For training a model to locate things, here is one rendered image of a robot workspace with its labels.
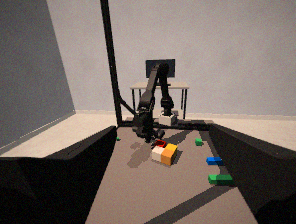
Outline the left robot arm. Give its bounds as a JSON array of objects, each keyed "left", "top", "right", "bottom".
[{"left": 132, "top": 63, "right": 174, "bottom": 139}]

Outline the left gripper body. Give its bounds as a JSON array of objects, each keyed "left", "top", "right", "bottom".
[{"left": 132, "top": 120, "right": 165, "bottom": 139}]

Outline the yellow cube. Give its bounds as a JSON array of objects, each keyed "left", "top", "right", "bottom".
[{"left": 165, "top": 143, "right": 177, "bottom": 158}]

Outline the blue flat bar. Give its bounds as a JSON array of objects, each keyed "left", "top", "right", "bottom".
[{"left": 206, "top": 157, "right": 224, "bottom": 165}]

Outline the red cube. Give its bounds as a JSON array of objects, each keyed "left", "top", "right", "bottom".
[{"left": 154, "top": 140, "right": 166, "bottom": 148}]

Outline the green cube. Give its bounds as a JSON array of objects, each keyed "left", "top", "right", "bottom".
[{"left": 195, "top": 138, "right": 202, "bottom": 146}]

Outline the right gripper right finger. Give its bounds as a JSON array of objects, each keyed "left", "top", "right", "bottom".
[{"left": 209, "top": 124, "right": 296, "bottom": 224}]

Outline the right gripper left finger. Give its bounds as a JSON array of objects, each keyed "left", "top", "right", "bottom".
[{"left": 0, "top": 126, "right": 117, "bottom": 224}]

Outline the green rectangular block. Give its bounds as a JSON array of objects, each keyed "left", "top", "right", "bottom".
[{"left": 208, "top": 175, "right": 235, "bottom": 184}]

